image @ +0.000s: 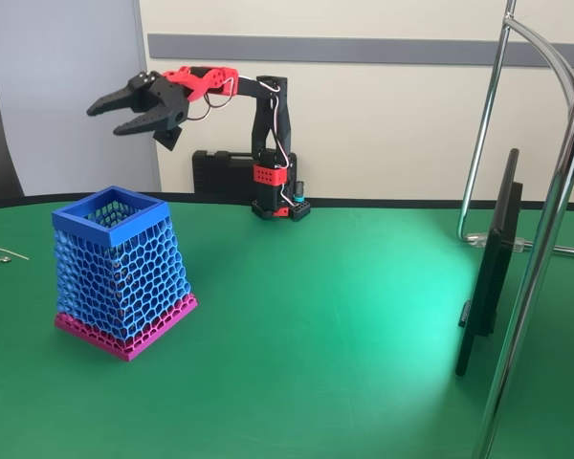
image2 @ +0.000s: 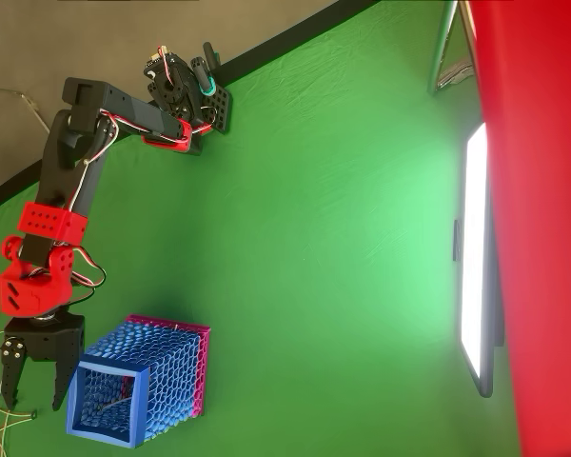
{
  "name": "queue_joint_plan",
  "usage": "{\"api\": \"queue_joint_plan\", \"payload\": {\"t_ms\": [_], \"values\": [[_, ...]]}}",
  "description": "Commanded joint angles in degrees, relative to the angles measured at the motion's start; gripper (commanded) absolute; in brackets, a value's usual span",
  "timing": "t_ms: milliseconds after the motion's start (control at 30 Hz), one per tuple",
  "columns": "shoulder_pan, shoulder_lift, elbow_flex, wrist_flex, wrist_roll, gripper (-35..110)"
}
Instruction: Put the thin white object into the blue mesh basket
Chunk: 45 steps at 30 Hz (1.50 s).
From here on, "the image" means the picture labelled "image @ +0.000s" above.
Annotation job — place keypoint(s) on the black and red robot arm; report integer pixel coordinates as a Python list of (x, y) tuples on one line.
[(263, 119)]

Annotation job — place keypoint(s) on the black perforated arm base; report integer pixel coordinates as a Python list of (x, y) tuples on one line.
[(300, 210)]

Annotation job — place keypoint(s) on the blue and pink lattice basket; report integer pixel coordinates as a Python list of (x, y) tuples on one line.
[(110, 235)]

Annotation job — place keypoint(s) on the black plastic case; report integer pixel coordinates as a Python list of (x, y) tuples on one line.
[(220, 174)]

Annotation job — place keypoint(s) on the black clamp with teal collar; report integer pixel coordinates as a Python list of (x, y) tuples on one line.
[(299, 193)]

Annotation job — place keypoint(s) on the clear plastic clip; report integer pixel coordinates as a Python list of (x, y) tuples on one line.
[(478, 238)]

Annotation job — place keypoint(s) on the chrome tube stand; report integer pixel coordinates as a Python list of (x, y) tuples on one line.
[(533, 296)]

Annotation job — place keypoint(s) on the grey wall rail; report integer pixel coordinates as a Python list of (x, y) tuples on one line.
[(363, 49)]

